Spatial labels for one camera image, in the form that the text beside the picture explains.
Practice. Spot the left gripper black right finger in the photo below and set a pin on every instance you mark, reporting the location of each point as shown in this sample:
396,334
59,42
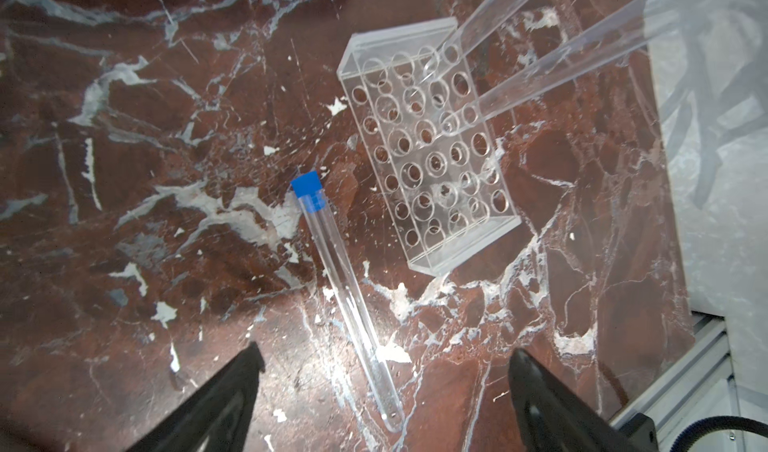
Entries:
550,416

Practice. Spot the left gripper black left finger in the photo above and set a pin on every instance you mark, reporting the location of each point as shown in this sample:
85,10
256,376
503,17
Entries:
217,416

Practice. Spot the blue capped test tube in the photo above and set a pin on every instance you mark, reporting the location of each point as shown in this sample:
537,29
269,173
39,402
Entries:
332,250
489,16
621,33

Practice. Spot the clear acrylic test tube rack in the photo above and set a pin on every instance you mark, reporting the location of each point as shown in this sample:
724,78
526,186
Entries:
432,153

